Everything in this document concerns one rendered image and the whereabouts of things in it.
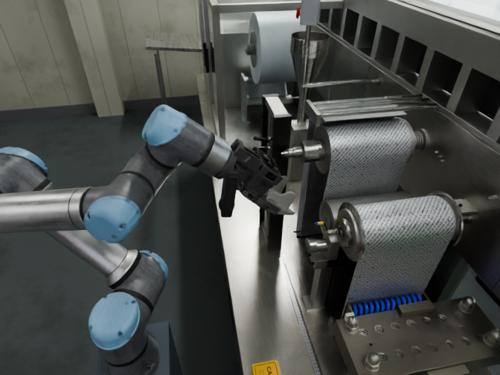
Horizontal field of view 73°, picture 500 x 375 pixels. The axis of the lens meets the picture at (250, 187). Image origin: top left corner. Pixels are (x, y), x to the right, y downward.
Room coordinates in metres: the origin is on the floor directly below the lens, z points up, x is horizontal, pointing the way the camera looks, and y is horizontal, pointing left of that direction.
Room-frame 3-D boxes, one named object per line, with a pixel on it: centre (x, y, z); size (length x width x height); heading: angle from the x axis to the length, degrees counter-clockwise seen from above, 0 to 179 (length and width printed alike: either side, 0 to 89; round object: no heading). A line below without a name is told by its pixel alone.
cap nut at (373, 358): (0.38, -0.29, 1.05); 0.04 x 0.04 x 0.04
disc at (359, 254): (0.60, -0.25, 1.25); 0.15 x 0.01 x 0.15; 10
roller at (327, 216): (0.74, -0.35, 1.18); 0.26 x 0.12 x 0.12; 100
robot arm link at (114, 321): (0.46, 0.32, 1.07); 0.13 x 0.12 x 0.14; 169
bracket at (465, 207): (0.65, -0.54, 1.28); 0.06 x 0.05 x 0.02; 100
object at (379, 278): (0.56, -0.38, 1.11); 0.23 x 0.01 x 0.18; 100
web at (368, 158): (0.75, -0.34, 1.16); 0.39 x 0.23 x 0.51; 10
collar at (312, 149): (0.84, -0.18, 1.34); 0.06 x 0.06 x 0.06; 10
